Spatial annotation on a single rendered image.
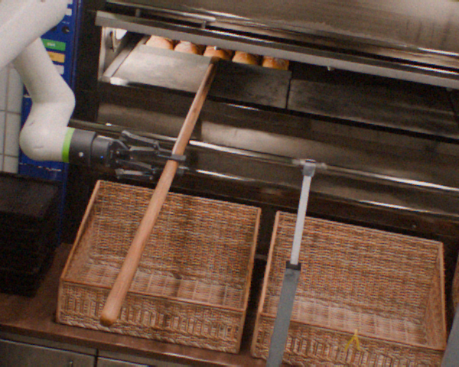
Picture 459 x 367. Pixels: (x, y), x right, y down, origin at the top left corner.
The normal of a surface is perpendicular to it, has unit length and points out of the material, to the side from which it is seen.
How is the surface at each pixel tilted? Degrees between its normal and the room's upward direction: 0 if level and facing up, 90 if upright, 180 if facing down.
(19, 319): 0
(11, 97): 90
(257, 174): 70
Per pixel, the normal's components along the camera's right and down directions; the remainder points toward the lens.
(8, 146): -0.10, 0.38
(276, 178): -0.04, 0.05
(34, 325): 0.15, -0.91
